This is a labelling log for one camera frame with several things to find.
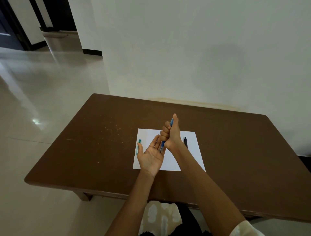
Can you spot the dark door frame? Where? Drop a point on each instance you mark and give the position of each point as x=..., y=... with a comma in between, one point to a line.
x=21, y=24

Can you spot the person's right forearm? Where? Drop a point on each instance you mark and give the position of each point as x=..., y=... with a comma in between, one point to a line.
x=206, y=189

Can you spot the black pen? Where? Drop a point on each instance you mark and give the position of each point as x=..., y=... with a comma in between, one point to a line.
x=185, y=142

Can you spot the teal pen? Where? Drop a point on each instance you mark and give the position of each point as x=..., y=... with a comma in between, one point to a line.
x=138, y=147

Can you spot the cream patterned garment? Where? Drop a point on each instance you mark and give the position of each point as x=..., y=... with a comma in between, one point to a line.
x=160, y=218

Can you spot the brown wooden table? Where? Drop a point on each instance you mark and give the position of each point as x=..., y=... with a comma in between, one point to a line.
x=158, y=150

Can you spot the person's right hand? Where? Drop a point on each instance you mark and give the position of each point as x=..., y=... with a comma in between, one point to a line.
x=173, y=137

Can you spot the blue pen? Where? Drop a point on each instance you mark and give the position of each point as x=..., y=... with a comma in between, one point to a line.
x=167, y=136

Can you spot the person's left forearm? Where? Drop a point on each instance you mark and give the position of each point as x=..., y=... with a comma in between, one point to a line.
x=132, y=204

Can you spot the person's left thumb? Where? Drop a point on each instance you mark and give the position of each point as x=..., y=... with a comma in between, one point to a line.
x=140, y=148

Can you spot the white paper sheet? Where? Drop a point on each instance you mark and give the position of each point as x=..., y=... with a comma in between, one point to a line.
x=170, y=150

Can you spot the person's right thumb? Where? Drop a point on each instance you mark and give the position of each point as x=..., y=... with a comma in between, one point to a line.
x=175, y=125

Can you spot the person's left hand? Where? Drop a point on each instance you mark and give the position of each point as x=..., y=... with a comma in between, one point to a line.
x=151, y=158

